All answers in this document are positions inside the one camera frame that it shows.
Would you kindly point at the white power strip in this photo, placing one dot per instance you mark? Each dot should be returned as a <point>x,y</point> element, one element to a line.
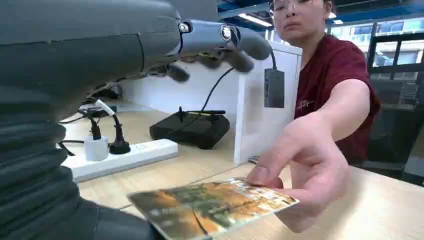
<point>132,157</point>

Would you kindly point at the ribbed grey robot left arm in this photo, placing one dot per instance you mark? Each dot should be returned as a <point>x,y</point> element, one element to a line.
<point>30,159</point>

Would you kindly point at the black power plug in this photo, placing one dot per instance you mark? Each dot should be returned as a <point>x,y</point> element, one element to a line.
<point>119,145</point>

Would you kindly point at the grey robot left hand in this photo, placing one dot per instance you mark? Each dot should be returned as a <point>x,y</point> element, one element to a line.
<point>82,39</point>

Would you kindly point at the white desk partition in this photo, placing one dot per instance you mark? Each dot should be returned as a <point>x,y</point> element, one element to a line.
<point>255,132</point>

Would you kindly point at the person's hand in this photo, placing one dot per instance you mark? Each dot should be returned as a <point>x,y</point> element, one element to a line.
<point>314,165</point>

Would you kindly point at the white charger adapter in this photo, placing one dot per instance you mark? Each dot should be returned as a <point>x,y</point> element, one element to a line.
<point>96,149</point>

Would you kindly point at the printed orange green card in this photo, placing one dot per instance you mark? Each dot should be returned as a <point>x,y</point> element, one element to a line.
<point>205,208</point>

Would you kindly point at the black remote controller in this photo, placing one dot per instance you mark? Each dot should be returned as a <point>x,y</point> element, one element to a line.
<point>195,129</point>

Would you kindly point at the black metal rack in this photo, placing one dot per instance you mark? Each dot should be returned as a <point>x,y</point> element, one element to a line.
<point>394,132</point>

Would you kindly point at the grey usb hub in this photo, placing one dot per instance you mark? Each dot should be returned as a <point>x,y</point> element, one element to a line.
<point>274,89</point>

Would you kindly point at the long ceiling light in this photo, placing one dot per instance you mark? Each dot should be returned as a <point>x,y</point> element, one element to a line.
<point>254,20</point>

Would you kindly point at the white usb connector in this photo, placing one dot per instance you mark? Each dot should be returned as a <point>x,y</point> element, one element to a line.
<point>105,107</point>

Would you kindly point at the person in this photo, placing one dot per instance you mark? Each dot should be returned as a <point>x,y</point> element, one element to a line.
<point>331,66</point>

